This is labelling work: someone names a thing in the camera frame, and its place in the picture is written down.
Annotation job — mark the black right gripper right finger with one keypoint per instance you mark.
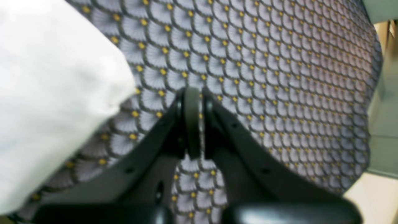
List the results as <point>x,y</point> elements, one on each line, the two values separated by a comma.
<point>259,189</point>

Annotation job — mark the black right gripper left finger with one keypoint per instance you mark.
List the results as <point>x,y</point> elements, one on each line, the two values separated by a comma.
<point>137,189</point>

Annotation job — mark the white printed T-shirt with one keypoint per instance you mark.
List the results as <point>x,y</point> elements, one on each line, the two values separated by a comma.
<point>61,79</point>

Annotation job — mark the purple fan-pattern table mat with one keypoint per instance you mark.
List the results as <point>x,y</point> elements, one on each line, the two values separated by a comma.
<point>298,75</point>

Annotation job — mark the grey plastic bin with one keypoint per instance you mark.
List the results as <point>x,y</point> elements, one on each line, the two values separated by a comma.
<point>383,111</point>

